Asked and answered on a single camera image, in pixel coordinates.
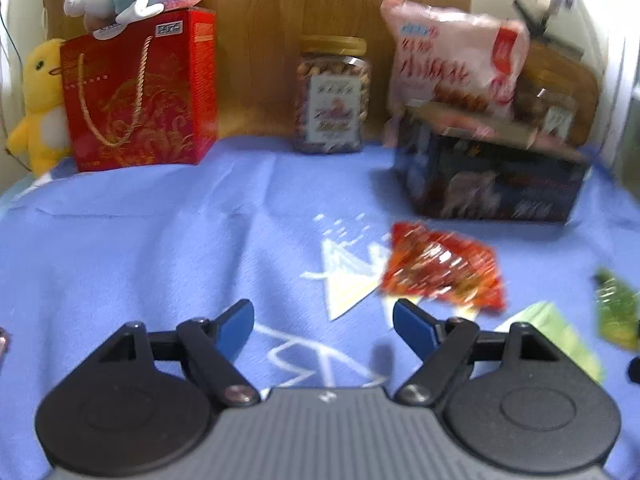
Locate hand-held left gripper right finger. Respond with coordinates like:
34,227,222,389
392,299,568,406

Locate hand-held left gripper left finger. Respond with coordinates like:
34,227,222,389
87,299,261,408

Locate red snack packet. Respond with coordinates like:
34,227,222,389
381,221,507,315

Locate black tin box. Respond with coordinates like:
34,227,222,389
392,101,592,224

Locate blue blanket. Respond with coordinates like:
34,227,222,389
0,132,640,480

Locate light green snack packet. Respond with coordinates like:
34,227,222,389
494,301,607,385

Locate shiny green pea packet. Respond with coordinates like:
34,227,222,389
593,268,640,352

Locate nut jar with gold lid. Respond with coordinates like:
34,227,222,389
292,36,374,155
515,82,582,147

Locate red gift bag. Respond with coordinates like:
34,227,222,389
60,8,219,173

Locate large pink snack bag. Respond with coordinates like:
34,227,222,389
381,0,531,122

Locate yellow duck plush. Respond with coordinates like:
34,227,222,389
6,38,74,177

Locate wooden headboard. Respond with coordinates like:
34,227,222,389
42,0,476,140

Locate black stand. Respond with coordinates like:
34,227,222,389
511,0,557,37

